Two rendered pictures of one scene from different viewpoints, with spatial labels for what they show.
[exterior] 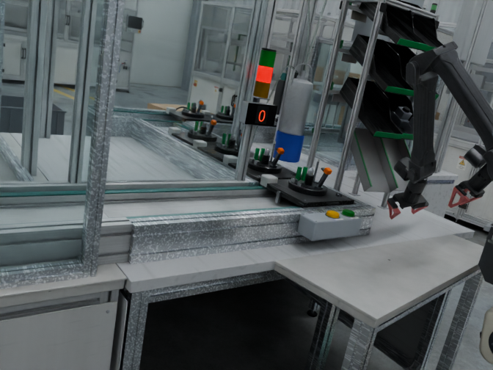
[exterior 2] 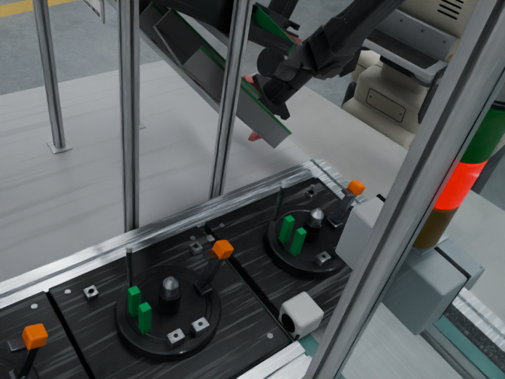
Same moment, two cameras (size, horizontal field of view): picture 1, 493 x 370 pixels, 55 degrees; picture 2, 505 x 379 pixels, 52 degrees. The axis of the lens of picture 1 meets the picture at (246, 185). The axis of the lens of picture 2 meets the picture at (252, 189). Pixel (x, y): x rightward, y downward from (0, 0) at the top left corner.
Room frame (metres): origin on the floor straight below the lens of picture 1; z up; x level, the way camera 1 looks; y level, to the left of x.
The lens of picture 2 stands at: (1.79, 0.34, 1.59)
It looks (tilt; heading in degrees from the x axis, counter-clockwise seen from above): 43 degrees down; 264
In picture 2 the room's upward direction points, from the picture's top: 12 degrees clockwise
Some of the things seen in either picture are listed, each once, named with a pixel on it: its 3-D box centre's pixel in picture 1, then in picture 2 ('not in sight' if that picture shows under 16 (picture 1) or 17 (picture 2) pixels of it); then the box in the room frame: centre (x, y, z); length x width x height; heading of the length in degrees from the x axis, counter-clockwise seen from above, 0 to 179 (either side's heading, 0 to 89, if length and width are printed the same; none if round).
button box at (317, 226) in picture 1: (330, 225); not in sight; (1.41, -0.28, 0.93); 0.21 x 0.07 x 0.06; 128
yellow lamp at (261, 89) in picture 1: (261, 89); not in sight; (1.60, 0.01, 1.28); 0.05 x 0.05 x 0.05
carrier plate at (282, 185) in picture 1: (306, 191); (306, 247); (1.63, -0.21, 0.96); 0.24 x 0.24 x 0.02; 38
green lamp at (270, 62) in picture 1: (267, 58); not in sight; (1.60, 0.01, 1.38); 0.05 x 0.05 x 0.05
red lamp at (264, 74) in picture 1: (264, 74); not in sight; (1.60, 0.01, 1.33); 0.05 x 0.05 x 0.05
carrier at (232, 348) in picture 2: (265, 158); (169, 296); (1.83, -0.05, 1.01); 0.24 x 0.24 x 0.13; 38
